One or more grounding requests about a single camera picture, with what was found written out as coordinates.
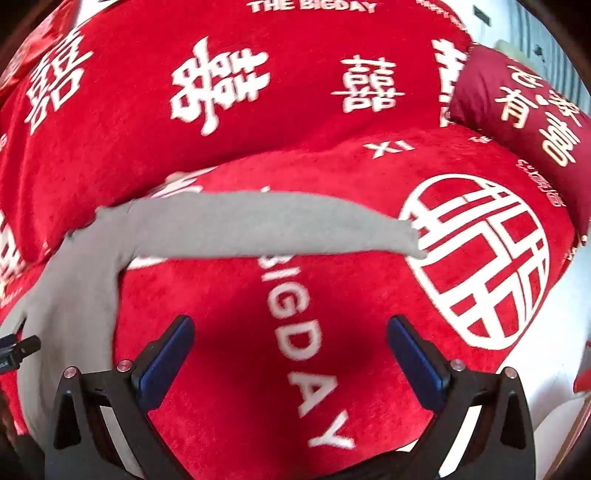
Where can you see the grey knit sweater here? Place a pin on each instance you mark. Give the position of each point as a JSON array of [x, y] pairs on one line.
[[231, 226]]

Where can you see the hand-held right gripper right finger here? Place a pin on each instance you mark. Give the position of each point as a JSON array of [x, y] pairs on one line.
[[415, 364]]

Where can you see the red printed sofa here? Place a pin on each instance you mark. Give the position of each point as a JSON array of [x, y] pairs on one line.
[[277, 115]]

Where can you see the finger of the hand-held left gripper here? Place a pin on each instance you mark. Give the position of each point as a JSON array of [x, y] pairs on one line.
[[21, 348]]

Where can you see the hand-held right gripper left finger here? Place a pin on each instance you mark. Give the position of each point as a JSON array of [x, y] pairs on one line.
[[166, 357]]

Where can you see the grey slatted wall panel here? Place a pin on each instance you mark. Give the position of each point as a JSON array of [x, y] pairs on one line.
[[526, 27]]

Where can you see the red satin cushion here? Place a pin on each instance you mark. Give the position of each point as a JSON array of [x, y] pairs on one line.
[[27, 55]]

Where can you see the dark red printed cushion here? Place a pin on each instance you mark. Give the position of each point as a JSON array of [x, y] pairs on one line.
[[498, 92]]

